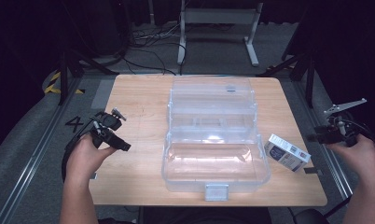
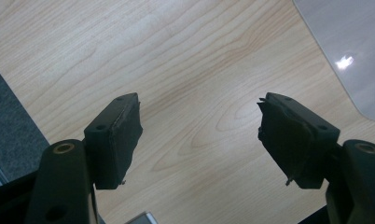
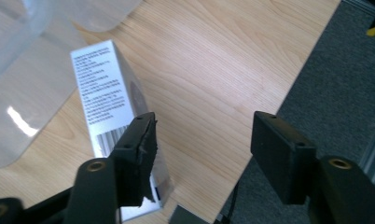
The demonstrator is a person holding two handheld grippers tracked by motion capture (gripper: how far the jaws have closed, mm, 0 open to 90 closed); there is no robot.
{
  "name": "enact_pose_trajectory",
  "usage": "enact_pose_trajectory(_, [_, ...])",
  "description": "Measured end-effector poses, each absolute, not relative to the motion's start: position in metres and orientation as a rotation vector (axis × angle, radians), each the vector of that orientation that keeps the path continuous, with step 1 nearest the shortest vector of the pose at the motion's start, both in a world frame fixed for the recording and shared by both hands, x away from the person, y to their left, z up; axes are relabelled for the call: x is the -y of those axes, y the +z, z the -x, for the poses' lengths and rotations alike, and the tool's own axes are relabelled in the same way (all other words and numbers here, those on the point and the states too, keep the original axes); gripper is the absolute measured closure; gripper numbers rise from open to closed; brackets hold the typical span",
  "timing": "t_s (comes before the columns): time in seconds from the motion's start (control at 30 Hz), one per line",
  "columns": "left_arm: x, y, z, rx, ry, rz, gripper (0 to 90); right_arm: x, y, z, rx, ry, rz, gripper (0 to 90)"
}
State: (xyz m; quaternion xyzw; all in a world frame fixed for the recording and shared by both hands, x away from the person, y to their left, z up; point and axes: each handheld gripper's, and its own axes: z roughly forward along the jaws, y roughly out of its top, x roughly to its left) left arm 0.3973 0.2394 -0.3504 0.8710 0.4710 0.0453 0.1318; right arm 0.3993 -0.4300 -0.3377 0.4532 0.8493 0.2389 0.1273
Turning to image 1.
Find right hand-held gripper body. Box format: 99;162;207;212
324;98;368;147

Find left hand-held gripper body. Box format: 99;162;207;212
89;106;128;149

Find white medicine box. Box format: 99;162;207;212
264;133;312;173

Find clear plastic storage box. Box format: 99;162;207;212
161;75;271;202

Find person's right hand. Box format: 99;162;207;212
326;133;375;188

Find person's left hand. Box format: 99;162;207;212
65;133;118;188

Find black tripod stand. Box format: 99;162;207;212
58;49;119;106
257;46;317;108

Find yellow black striped tape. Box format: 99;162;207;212
44;71;86;95

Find white metal stand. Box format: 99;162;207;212
176;0;264;67

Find metal floor rail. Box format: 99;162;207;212
292;78;368;224
0;77;82;224

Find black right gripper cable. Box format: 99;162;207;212
343;119;375;147

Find black floor cables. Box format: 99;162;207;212
123;21;188;77

